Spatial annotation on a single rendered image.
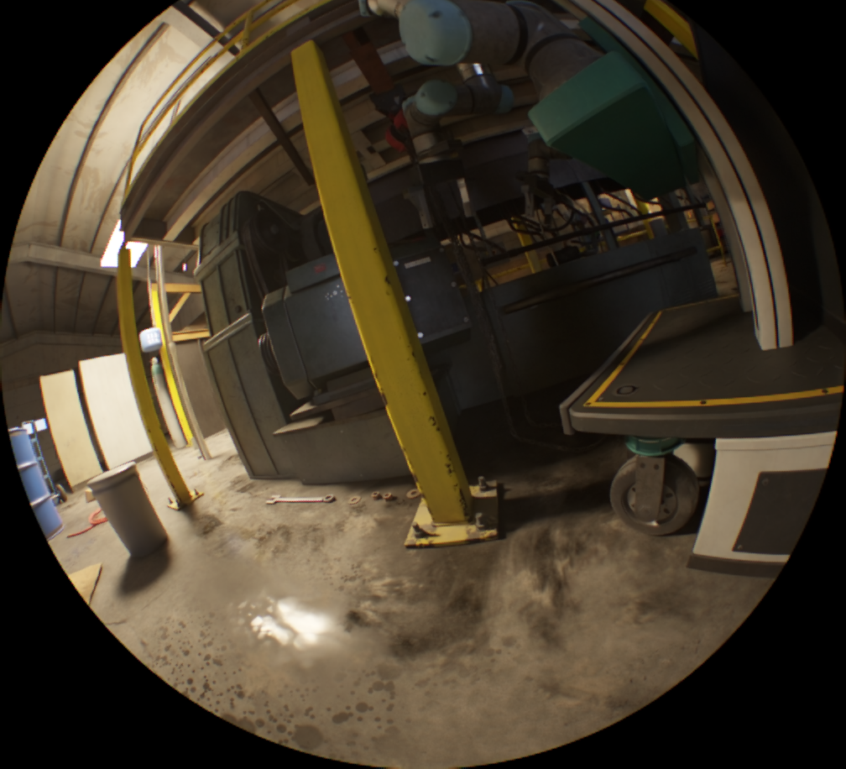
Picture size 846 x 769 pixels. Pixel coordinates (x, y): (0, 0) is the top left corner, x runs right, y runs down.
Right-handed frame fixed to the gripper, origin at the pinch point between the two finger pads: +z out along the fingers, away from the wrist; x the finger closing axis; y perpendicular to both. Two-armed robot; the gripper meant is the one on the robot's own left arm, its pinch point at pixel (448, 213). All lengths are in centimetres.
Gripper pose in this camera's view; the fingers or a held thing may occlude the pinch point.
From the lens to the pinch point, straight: 69.6
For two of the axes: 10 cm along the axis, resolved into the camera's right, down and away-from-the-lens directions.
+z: 2.5, 8.5, 4.6
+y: -5.0, -2.9, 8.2
